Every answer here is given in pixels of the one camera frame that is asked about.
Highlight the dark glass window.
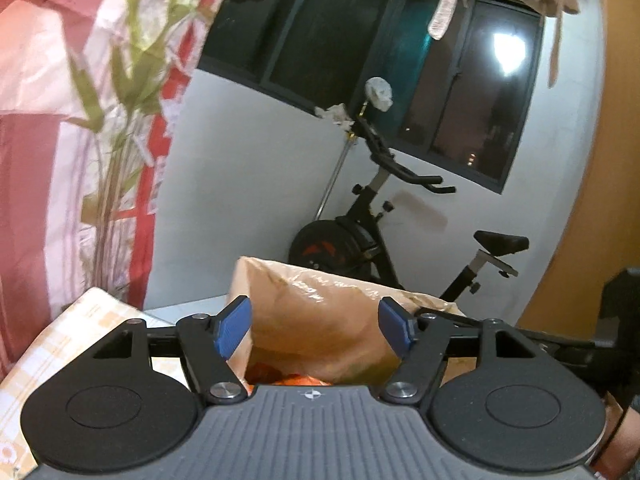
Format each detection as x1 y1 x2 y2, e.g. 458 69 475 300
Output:
198 0 544 193

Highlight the black exercise bike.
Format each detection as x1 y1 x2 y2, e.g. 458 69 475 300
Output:
287 77 531 304

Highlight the checkered floral bed sheet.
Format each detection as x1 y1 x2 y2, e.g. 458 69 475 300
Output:
0 286 231 480

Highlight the red printed backdrop curtain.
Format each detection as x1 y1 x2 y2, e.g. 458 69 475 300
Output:
1 0 222 373

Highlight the white hanging sock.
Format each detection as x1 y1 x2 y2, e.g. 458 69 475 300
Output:
426 0 476 42

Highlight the brown cardboard box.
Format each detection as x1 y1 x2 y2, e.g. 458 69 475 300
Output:
227 256 462 386

